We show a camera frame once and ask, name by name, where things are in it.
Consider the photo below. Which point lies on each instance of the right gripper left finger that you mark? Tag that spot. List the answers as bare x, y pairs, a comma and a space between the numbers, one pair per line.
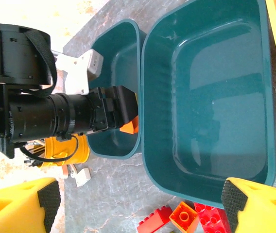
11, 208

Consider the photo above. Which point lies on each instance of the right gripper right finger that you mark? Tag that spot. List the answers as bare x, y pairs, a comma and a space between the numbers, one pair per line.
266, 208

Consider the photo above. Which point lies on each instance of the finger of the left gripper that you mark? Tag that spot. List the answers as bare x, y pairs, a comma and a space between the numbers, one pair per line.
124, 106

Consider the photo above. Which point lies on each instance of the red lego brick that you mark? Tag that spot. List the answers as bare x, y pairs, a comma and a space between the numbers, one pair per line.
155, 219
212, 218

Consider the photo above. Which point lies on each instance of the square orange lego brick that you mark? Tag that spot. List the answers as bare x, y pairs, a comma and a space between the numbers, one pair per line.
184, 216

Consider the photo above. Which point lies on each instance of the large teal plastic bin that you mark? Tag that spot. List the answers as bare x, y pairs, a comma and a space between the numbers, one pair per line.
121, 55

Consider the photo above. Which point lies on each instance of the small white block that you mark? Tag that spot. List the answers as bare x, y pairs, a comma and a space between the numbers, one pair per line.
83, 177

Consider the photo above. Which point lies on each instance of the small teal plastic bin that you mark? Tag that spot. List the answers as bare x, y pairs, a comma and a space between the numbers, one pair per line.
225, 109

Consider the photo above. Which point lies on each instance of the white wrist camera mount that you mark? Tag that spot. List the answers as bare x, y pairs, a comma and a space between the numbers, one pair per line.
79, 70

